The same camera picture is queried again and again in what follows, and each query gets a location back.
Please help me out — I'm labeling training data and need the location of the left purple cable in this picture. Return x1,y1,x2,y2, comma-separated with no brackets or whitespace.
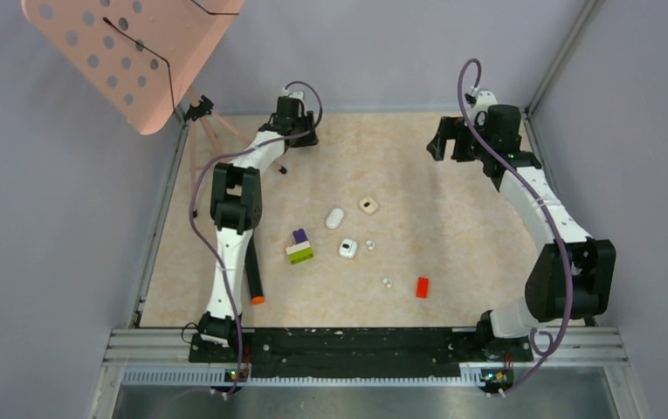
187,80,324,400

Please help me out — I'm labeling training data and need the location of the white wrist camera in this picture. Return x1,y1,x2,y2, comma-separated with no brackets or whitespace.
280,88,305,100
465,86,498,119

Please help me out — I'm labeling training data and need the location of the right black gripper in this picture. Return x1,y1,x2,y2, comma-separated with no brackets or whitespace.
428,116,494,162

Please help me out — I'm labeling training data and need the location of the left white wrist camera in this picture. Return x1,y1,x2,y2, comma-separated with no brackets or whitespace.
280,88,305,100

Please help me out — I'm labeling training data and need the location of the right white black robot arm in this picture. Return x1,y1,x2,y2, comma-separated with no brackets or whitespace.
426,105,616,360

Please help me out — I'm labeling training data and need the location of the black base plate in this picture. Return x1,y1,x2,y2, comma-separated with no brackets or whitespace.
188,326,534,381

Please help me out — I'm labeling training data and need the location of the white earbud case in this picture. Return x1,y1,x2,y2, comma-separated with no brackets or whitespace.
325,208,345,230
338,238,358,259

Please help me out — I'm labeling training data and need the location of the red toy brick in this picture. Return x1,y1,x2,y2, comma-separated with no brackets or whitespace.
415,277,430,299

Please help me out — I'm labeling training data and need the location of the beige earbud case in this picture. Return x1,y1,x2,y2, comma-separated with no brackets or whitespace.
359,196,379,216

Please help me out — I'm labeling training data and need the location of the pink perforated music stand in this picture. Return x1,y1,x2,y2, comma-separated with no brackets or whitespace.
20,0,244,135

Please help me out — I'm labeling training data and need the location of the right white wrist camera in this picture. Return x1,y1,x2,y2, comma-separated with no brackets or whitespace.
465,86,498,119

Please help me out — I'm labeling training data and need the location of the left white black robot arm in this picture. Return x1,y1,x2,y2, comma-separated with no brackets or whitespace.
198,91,320,361

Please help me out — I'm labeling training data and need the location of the purple white green block stack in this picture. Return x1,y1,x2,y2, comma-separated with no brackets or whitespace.
286,228,314,265

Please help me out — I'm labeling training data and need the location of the black marker orange cap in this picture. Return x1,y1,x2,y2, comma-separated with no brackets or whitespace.
244,236,265,306

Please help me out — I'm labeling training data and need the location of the aluminium frame rail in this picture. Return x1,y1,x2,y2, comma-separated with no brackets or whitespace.
90,326,647,418

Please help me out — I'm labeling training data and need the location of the white closed earbud case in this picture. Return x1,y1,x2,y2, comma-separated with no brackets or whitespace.
325,208,345,230

